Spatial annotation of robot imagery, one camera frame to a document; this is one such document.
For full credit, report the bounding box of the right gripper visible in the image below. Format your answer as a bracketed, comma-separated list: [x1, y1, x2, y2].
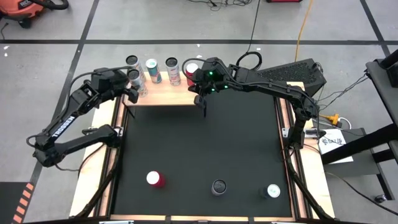
[187, 57, 234, 110]

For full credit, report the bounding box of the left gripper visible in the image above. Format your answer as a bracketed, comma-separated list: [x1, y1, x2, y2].
[91, 68, 139, 105]

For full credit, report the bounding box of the white yellow Celsius can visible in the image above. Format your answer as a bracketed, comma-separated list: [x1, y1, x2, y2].
[127, 68, 149, 98]

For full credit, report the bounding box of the red Coca-Cola can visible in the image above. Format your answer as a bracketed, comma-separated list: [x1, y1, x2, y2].
[185, 62, 200, 87]
[146, 170, 166, 189]

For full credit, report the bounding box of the blue silver Red Bull can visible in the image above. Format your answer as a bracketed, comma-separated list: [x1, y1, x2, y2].
[260, 184, 281, 199]
[145, 58, 163, 84]

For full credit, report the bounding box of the Celsius Peach Vibe can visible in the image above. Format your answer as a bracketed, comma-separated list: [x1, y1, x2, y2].
[165, 57, 182, 86]

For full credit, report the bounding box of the Celsius Tropical Vibe can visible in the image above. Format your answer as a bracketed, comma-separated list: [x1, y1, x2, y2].
[125, 55, 147, 82]

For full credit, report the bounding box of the dark grey can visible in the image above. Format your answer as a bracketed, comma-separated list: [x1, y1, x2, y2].
[211, 179, 228, 197]

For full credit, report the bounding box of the black computer tower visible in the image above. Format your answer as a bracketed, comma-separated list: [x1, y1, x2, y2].
[257, 58, 327, 101]

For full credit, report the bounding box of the yellow power plug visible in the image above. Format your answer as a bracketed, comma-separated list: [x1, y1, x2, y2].
[318, 113, 341, 125]

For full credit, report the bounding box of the orange shop vacuum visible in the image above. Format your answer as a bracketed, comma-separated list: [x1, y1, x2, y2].
[0, 0, 46, 29]

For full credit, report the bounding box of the white paper sheet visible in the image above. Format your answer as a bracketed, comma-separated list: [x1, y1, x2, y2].
[317, 128, 354, 165]

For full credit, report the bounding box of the black orange striped floor mat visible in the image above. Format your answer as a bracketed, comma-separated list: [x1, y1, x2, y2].
[0, 182, 35, 224]

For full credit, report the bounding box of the black equipment stand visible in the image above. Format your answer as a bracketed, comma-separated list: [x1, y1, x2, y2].
[322, 49, 398, 202]

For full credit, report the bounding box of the wooden shelf with black frame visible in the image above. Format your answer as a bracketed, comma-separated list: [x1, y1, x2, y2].
[123, 67, 208, 118]

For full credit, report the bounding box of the black coiled cable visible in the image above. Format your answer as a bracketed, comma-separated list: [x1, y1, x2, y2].
[235, 0, 263, 72]

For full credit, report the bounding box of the black aluminium table frame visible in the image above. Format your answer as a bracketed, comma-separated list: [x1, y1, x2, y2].
[70, 67, 336, 220]

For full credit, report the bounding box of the black vacuum hose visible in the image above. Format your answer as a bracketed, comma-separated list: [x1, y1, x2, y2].
[29, 0, 70, 11]

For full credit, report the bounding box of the yellow extension cable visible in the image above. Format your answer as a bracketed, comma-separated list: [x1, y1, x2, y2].
[294, 0, 313, 62]

